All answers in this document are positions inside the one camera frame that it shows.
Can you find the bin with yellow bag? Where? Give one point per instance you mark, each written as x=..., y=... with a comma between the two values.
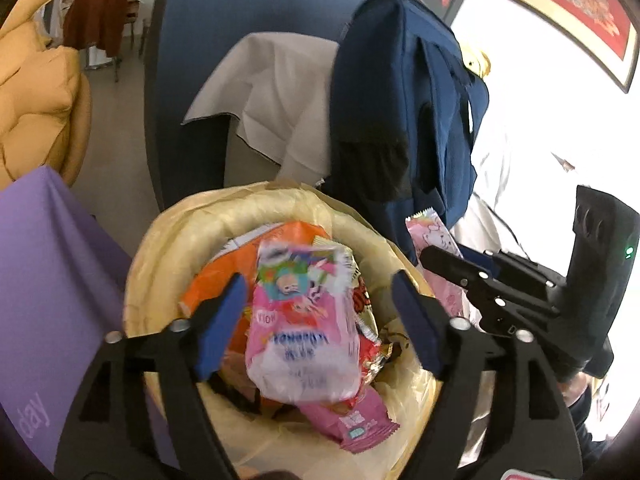
x=165, y=260

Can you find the red snack wrapper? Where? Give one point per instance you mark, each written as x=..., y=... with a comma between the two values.
x=367, y=320

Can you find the white sheet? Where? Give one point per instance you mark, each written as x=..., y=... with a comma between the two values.
x=525, y=175

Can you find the pink yellow snack packet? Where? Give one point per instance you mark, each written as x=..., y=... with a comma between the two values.
x=350, y=425

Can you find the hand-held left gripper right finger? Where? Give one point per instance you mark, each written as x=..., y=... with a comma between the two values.
x=417, y=320

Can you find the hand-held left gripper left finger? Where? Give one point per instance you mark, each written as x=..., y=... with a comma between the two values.
x=222, y=330

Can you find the yellow leather armchair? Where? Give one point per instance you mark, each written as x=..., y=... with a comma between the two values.
x=35, y=85

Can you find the yellow duck plush toy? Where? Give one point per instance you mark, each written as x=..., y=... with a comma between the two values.
x=477, y=62

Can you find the blue partition panel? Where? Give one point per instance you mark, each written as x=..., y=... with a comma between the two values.
x=225, y=10

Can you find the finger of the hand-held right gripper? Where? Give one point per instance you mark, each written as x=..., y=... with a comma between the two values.
x=450, y=267
x=482, y=259

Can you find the grey white cloth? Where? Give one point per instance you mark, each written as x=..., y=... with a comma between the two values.
x=270, y=95

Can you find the pink cartoon snack packet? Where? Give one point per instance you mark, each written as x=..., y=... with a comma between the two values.
x=300, y=340

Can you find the red framed picture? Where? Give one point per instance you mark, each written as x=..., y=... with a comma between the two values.
x=575, y=5

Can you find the pink cartoon strip wrapper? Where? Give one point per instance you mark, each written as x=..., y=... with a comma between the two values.
x=430, y=232

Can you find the purple printed tablecloth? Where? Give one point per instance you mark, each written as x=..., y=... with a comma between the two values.
x=50, y=285

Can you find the blue backpack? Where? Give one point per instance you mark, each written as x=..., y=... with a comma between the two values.
x=400, y=110

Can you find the orange snack bag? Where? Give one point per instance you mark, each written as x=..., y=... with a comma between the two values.
x=215, y=275

